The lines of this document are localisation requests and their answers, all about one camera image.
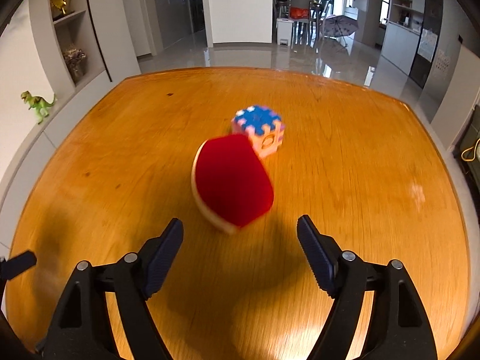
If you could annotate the colourful foam puzzle cube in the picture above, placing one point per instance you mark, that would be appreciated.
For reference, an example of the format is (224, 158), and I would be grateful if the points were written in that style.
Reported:
(263, 127)

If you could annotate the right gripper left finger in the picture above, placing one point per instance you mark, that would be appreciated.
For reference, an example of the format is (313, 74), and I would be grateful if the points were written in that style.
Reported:
(81, 328)

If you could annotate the red table tennis paddle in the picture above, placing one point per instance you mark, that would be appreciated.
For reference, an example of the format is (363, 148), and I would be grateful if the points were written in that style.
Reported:
(230, 185)

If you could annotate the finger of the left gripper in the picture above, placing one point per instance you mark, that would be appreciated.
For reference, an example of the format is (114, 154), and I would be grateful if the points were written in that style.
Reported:
(15, 266)

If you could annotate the open patterned umbrella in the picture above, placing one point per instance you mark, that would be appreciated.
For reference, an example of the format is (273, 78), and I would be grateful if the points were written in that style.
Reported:
(339, 26)

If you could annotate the dried flower vase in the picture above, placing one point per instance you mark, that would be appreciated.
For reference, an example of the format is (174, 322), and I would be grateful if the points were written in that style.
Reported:
(74, 58)

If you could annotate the green dinosaur toy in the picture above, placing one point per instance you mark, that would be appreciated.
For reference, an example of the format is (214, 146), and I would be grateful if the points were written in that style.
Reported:
(38, 104)

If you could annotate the white kitchen counter cabinet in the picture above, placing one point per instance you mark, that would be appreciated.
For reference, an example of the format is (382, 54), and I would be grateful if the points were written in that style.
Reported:
(399, 46)

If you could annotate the orange wooden table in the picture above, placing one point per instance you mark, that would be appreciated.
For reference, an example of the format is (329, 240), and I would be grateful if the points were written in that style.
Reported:
(362, 256)

